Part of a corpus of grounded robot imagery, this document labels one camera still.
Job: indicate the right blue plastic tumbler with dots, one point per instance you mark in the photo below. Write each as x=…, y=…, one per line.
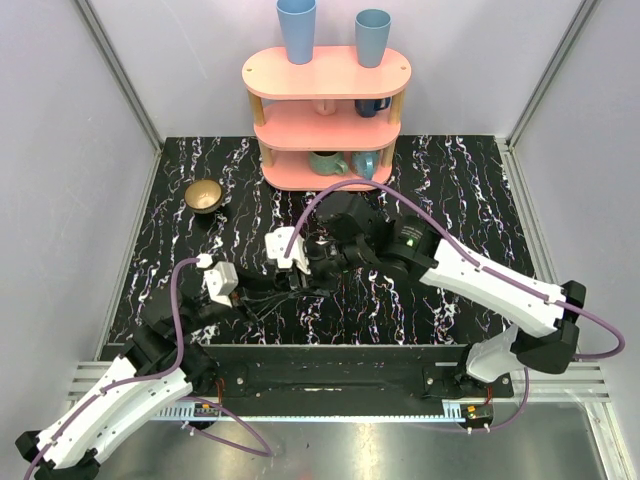
x=372, y=27

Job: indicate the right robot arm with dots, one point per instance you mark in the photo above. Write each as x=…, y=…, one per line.
x=543, y=334

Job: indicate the green ceramic mug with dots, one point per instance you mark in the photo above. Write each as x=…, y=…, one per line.
x=327, y=163

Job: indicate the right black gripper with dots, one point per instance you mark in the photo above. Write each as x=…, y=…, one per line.
x=315, y=278

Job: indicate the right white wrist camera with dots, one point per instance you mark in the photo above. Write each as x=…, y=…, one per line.
x=285, y=247

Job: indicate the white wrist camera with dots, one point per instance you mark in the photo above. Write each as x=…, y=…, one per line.
x=285, y=247
x=220, y=279

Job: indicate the blue plastic tumbler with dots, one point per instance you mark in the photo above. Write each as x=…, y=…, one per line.
x=372, y=27
x=297, y=20

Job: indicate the pink three-tier wooden shelf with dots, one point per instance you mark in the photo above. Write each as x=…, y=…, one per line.
x=288, y=129

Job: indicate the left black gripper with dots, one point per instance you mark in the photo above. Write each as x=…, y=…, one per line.
x=248, y=295

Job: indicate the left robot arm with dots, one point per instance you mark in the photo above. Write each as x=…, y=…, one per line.
x=157, y=368

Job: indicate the light blue ceramic mug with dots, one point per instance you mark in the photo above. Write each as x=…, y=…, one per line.
x=364, y=163

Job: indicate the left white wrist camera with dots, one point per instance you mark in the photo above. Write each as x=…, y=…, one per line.
x=220, y=279

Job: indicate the pink mug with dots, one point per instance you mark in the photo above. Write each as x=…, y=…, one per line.
x=324, y=107

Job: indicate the left blue plastic tumbler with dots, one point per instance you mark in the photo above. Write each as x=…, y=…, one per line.
x=297, y=20

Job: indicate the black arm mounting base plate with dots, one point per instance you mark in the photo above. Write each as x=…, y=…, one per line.
x=430, y=371

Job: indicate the dark blue mug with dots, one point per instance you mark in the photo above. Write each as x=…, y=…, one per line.
x=368, y=108

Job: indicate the gold bowl with dark rim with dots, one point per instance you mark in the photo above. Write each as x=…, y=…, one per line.
x=204, y=196

